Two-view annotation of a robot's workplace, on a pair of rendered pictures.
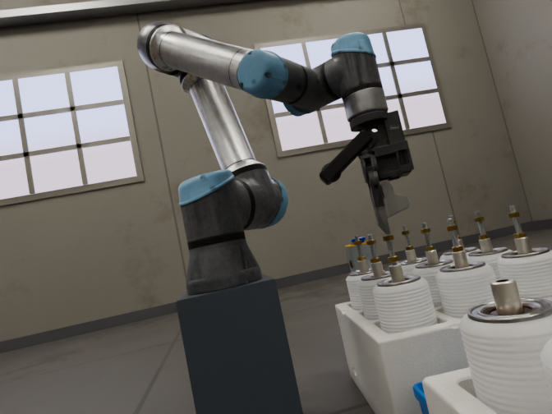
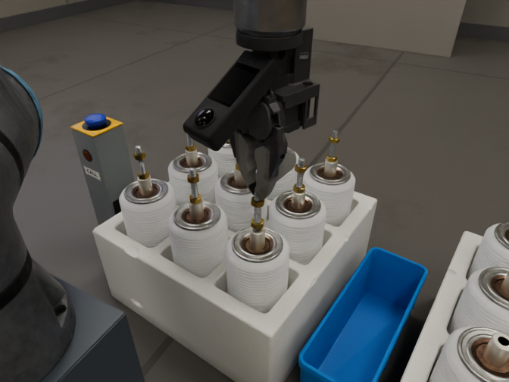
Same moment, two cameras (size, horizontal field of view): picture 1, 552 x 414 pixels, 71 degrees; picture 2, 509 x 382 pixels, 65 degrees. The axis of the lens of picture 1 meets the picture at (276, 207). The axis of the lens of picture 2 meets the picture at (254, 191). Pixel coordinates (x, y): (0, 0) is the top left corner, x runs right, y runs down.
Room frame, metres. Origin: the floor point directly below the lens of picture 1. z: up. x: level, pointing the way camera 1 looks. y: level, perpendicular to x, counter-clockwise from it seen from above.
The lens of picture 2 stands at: (0.44, 0.17, 0.65)
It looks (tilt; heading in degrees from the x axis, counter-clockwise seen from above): 35 degrees down; 308
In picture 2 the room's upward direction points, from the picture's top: straight up
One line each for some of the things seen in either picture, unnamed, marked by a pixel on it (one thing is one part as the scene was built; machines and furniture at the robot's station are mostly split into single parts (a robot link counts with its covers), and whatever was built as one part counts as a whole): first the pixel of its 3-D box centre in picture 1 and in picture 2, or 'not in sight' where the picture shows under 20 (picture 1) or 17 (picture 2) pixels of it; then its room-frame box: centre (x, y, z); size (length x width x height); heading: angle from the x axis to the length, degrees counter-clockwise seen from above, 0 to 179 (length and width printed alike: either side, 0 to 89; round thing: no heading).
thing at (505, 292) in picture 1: (506, 297); (498, 350); (0.39, -0.20, 0.26); 0.02 x 0.02 x 0.03
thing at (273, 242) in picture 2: (398, 281); (257, 244); (0.70, -0.18, 0.25); 0.08 x 0.08 x 0.01
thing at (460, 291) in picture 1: (475, 318); (295, 245); (0.71, -0.30, 0.16); 0.10 x 0.10 x 0.18
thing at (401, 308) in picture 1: (411, 333); (257, 286); (0.70, -0.18, 0.16); 0.10 x 0.10 x 0.18
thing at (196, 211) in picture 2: (377, 269); (196, 208); (0.82, -0.18, 0.26); 0.02 x 0.02 x 0.03
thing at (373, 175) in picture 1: (374, 182); (269, 142); (0.68, -0.18, 0.43); 0.05 x 0.02 x 0.09; 169
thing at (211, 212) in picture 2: (379, 276); (197, 215); (0.82, -0.18, 0.25); 0.08 x 0.08 x 0.01
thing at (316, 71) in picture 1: (307, 89); not in sight; (0.75, -0.11, 0.65); 0.11 x 0.11 x 0.08; 52
